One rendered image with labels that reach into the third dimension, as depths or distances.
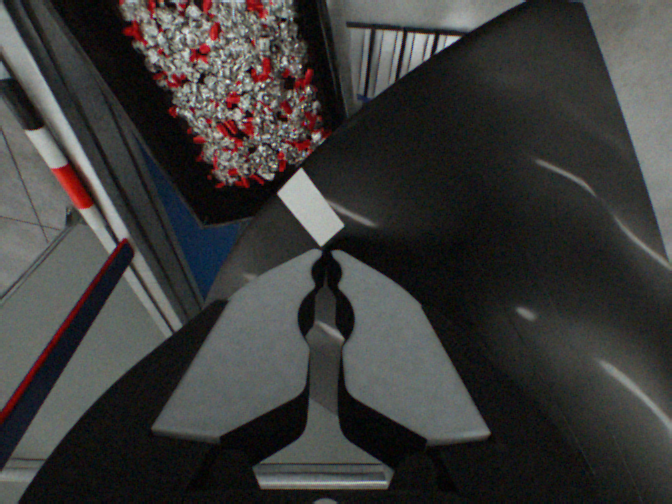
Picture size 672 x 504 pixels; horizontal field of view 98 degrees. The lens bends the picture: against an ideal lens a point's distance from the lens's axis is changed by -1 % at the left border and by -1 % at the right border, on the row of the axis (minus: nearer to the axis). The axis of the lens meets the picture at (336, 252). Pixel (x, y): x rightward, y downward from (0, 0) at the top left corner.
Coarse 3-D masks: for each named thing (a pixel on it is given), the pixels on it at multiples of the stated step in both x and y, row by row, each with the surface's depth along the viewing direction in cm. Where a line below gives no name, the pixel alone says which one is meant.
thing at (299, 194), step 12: (300, 180) 13; (288, 192) 14; (300, 192) 13; (312, 192) 13; (288, 204) 14; (300, 204) 14; (312, 204) 13; (324, 204) 13; (300, 216) 14; (312, 216) 14; (324, 216) 13; (336, 216) 13; (312, 228) 14; (324, 228) 13; (336, 228) 13; (324, 240) 14
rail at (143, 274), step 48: (0, 0) 19; (0, 48) 21; (48, 48) 23; (48, 96) 23; (96, 96) 27; (96, 144) 28; (96, 192) 29; (144, 192) 36; (144, 240) 36; (144, 288) 40; (192, 288) 51
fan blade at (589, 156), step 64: (448, 64) 11; (512, 64) 10; (576, 64) 9; (384, 128) 12; (448, 128) 11; (512, 128) 10; (576, 128) 10; (320, 192) 13; (384, 192) 12; (448, 192) 11; (512, 192) 10; (576, 192) 10; (640, 192) 9; (256, 256) 15; (384, 256) 13; (448, 256) 12; (512, 256) 11; (576, 256) 10; (640, 256) 9; (320, 320) 15; (448, 320) 12; (512, 320) 11; (576, 320) 11; (640, 320) 10; (320, 384) 18; (576, 384) 11; (640, 384) 10; (576, 448) 11; (640, 448) 11
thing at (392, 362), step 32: (352, 288) 9; (384, 288) 10; (352, 320) 8; (384, 320) 8; (416, 320) 8; (352, 352) 7; (384, 352) 7; (416, 352) 7; (352, 384) 6; (384, 384) 6; (416, 384) 6; (448, 384) 6; (352, 416) 6; (384, 416) 6; (416, 416) 6; (448, 416) 6; (480, 416) 6; (384, 448) 6; (416, 448) 6
